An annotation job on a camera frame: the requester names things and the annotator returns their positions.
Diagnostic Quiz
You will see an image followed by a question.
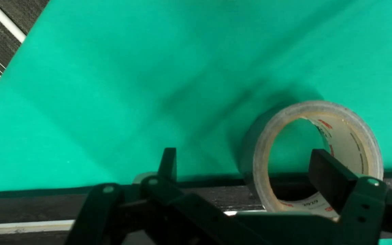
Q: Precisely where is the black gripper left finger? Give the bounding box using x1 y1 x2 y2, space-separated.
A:
66 149 268 245

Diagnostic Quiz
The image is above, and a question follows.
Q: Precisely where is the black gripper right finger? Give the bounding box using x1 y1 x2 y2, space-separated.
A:
237 150 392 245

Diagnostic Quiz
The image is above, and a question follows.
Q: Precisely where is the silver duct tape roll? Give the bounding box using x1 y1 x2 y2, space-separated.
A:
237 101 384 220

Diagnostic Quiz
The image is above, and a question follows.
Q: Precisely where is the long black bar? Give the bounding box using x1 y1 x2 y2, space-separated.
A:
0 172 392 227

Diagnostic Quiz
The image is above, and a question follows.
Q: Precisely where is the green table cloth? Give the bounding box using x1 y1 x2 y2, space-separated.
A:
0 0 392 193

